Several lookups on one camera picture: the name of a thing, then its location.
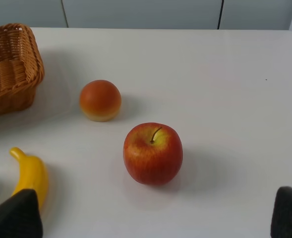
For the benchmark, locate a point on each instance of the yellow banana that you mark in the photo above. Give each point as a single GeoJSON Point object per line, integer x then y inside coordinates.
{"type": "Point", "coordinates": [33, 174]}

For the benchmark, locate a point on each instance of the red apple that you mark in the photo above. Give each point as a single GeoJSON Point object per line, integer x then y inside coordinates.
{"type": "Point", "coordinates": [152, 153]}

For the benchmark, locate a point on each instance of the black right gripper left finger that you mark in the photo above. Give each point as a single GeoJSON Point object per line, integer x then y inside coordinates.
{"type": "Point", "coordinates": [20, 216]}

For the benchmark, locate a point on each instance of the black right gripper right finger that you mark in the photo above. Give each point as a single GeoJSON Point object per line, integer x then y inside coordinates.
{"type": "Point", "coordinates": [281, 224]}

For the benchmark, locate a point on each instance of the brown wicker basket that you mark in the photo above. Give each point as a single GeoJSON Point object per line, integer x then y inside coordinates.
{"type": "Point", "coordinates": [21, 68]}

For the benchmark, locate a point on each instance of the orange round bread bun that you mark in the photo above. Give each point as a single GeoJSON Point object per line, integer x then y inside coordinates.
{"type": "Point", "coordinates": [100, 100]}

